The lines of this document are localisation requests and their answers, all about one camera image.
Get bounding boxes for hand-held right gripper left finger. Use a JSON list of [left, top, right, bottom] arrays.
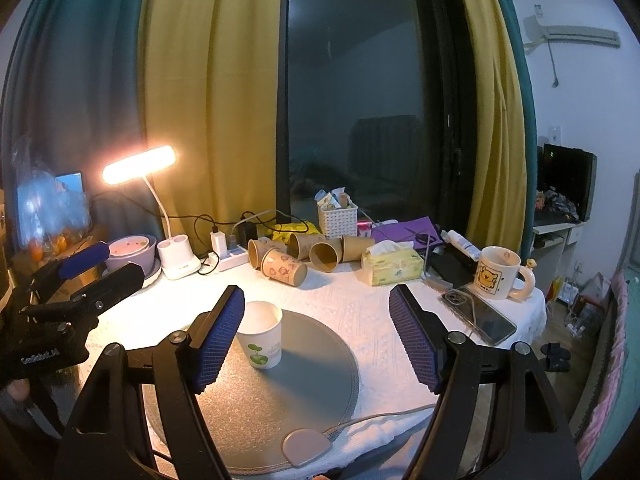
[[60, 285, 246, 480]]

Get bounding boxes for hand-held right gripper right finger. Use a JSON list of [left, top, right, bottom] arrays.
[[389, 284, 583, 480]]

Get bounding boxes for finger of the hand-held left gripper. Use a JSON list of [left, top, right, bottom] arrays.
[[27, 241, 112, 286], [20, 261, 146, 332]]

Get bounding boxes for white cup with green print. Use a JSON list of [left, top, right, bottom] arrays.
[[236, 300, 284, 370]]

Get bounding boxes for plain brown paper cup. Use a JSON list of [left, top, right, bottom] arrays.
[[248, 239, 288, 268], [341, 234, 376, 263], [309, 240, 346, 272], [287, 232, 326, 261]]

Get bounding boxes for brown paper cup with print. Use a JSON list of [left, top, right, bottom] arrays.
[[261, 249, 308, 287]]

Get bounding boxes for person's left hand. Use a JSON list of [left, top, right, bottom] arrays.
[[0, 377, 32, 403]]

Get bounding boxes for white plate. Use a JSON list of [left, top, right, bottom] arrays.
[[102, 257, 163, 291]]

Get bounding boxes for purple bowl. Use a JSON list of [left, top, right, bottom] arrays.
[[106, 234, 157, 272]]

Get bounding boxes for clear plastic bag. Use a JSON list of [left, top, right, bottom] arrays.
[[10, 135, 93, 258]]

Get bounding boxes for phone in clear case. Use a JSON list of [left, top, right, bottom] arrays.
[[439, 285, 518, 346]]

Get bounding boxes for white textured tablecloth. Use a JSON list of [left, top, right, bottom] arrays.
[[87, 255, 548, 480]]

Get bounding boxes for tablet screen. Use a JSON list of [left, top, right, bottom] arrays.
[[55, 171, 86, 196]]

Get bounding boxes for yellow-green tissue pack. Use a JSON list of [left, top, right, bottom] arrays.
[[361, 240, 425, 287]]

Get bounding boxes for white power strip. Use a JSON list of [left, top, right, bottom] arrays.
[[200, 245, 251, 273]]

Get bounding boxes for grey round mat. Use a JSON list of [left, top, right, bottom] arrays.
[[142, 308, 360, 479]]

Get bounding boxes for white tube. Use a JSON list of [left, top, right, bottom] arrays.
[[441, 230, 483, 261]]

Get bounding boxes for cream mug with bear print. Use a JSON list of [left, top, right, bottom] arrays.
[[472, 246, 536, 302]]

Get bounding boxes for black charger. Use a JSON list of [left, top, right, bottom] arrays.
[[232, 222, 258, 248]]

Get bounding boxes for purple folder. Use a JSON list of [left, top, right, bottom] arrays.
[[370, 216, 446, 256]]

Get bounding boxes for white desk lamp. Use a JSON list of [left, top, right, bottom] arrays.
[[102, 146, 202, 281]]

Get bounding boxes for yellow printed bag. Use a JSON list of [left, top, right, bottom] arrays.
[[265, 221, 323, 243]]

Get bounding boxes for beige mat tag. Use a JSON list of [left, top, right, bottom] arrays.
[[282, 427, 332, 468]]

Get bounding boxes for black slippers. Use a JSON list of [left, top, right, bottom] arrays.
[[540, 342, 572, 372]]

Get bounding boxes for white plastic basket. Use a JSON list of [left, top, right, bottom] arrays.
[[318, 200, 359, 240]]

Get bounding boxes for packets in basket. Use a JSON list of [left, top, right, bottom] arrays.
[[315, 187, 353, 211]]

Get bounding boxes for white side desk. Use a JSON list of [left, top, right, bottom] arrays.
[[532, 220, 586, 261]]

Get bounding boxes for teal curtain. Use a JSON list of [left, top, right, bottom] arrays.
[[0, 0, 151, 241], [487, 0, 538, 241]]

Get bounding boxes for pink bed blanket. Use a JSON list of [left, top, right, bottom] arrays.
[[575, 270, 640, 461]]

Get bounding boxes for yellow curtain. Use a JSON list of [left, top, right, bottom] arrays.
[[447, 0, 531, 256], [137, 0, 288, 256]]

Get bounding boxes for black monitor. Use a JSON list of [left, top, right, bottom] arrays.
[[542, 144, 598, 223]]

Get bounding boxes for dark window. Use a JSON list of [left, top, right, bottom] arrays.
[[277, 0, 476, 231]]

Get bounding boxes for white air conditioner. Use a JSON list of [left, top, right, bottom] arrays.
[[522, 12, 621, 53]]

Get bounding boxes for grey mat cable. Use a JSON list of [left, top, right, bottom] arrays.
[[324, 402, 437, 436]]

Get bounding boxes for black cable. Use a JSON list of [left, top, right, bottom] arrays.
[[90, 191, 221, 241]]

